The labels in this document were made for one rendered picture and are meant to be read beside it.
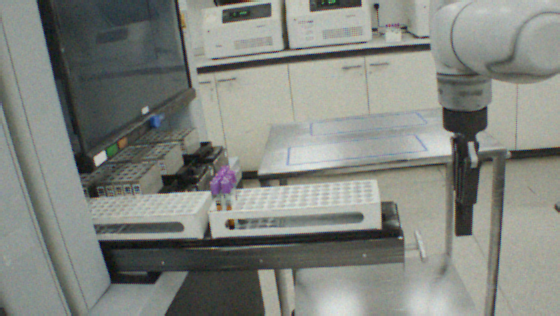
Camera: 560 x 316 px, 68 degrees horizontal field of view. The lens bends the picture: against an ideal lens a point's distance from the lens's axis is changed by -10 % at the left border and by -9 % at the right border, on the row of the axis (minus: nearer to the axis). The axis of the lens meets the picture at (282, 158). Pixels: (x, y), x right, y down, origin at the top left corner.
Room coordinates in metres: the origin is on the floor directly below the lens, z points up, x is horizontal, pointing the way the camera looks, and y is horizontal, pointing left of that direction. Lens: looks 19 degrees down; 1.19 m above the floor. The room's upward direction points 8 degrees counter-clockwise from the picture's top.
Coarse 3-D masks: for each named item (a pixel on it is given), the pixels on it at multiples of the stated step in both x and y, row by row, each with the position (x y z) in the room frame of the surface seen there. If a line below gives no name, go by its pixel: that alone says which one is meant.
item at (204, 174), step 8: (192, 168) 1.09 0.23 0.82; (200, 168) 1.11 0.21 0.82; (208, 168) 1.13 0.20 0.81; (192, 176) 1.05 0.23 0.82; (200, 176) 1.06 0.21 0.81; (208, 176) 1.10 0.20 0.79; (184, 184) 1.04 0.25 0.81; (192, 184) 1.03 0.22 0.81; (200, 184) 1.04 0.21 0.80; (208, 184) 1.09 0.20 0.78
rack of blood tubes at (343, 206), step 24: (240, 192) 0.80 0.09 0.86; (264, 192) 0.78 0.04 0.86; (288, 192) 0.77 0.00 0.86; (312, 192) 0.75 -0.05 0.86; (336, 192) 0.74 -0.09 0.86; (360, 192) 0.72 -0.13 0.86; (216, 216) 0.71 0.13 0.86; (240, 216) 0.70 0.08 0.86; (264, 216) 0.70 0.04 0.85; (288, 216) 0.78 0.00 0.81; (312, 216) 0.77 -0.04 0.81; (336, 216) 0.75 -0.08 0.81; (360, 216) 0.74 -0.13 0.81
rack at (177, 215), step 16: (192, 192) 0.82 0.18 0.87; (208, 192) 0.81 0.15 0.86; (96, 208) 0.80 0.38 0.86; (112, 208) 0.79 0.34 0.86; (128, 208) 0.78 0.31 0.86; (144, 208) 0.78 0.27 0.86; (160, 208) 0.77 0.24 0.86; (176, 208) 0.75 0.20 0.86; (192, 208) 0.74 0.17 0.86; (208, 208) 0.78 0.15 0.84; (96, 224) 0.82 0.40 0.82; (112, 224) 0.81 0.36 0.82; (128, 224) 0.83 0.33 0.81; (144, 224) 0.82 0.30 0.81; (160, 224) 0.82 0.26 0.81; (176, 224) 0.81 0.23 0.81; (192, 224) 0.72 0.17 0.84
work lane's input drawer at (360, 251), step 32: (384, 224) 0.68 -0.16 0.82; (128, 256) 0.73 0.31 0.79; (160, 256) 0.72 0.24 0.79; (192, 256) 0.70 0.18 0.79; (224, 256) 0.69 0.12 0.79; (256, 256) 0.68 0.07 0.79; (288, 256) 0.68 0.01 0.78; (320, 256) 0.67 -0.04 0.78; (352, 256) 0.66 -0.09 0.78; (384, 256) 0.65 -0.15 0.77
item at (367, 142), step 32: (288, 128) 1.37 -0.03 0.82; (320, 128) 1.32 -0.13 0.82; (352, 128) 1.28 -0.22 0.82; (384, 128) 1.23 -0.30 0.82; (416, 128) 1.19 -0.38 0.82; (288, 160) 1.07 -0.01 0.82; (320, 160) 1.04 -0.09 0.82; (352, 160) 1.01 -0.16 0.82; (384, 160) 0.98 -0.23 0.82; (416, 160) 0.97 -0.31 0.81; (448, 160) 0.96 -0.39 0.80; (448, 192) 1.37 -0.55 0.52; (448, 224) 1.37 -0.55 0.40; (448, 256) 1.35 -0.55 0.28; (320, 288) 1.28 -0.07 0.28; (352, 288) 1.25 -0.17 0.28; (384, 288) 1.22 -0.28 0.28; (416, 288) 1.19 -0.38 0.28; (448, 288) 1.16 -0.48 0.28
